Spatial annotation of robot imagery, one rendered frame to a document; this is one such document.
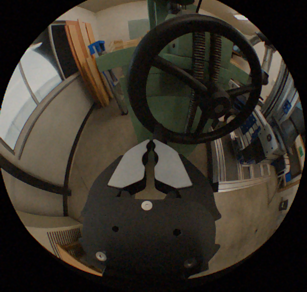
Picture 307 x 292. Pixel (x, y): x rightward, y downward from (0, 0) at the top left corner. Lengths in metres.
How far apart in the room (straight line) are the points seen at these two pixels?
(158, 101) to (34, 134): 1.23
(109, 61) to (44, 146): 1.13
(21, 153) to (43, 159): 0.31
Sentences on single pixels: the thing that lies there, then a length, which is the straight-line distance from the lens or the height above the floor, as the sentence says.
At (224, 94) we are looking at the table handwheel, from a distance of 0.15.
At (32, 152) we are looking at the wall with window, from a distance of 1.22.
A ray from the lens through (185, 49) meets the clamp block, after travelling 0.22.
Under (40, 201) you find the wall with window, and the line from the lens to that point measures 1.32.
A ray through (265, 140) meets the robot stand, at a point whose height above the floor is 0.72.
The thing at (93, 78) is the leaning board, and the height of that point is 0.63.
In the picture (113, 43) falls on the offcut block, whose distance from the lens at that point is 0.34.
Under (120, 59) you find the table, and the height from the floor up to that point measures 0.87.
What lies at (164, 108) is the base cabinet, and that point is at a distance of 0.38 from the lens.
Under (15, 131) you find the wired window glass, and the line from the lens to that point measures 1.28.
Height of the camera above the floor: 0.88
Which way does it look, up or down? 57 degrees down
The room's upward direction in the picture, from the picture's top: 6 degrees counter-clockwise
